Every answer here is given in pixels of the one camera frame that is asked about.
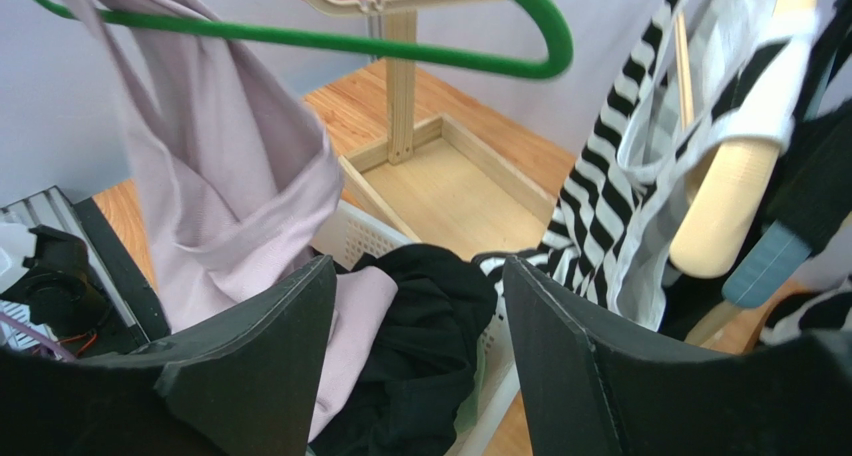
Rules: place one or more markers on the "grey blue hanger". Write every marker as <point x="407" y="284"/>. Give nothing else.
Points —
<point x="801" y="218"/>

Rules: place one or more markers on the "wooden clothes rack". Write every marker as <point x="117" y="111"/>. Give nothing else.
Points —
<point x="455" y="173"/>

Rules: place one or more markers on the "striped tank top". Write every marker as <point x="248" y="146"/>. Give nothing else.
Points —
<point x="666" y="176"/>

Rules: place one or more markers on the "zebra print blanket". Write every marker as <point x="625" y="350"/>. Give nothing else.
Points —
<point x="803" y="312"/>

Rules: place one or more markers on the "mauve pink tank top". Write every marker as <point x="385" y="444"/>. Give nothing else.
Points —
<point x="234" y="174"/>

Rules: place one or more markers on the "green hanger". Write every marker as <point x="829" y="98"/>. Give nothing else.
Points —
<point x="547" y="17"/>

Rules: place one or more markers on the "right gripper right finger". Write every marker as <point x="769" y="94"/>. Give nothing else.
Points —
<point x="594" y="383"/>

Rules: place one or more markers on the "white plastic basket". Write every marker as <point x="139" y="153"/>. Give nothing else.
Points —
<point x="351" y="232"/>

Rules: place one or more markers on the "black tank top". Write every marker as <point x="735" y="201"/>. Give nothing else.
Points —
<point x="423" y="362"/>

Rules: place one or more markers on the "beige wooden hanger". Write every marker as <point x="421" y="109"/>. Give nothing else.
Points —
<point x="729" y="183"/>

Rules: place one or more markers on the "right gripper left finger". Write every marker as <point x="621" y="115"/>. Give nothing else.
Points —
<point x="243" y="382"/>

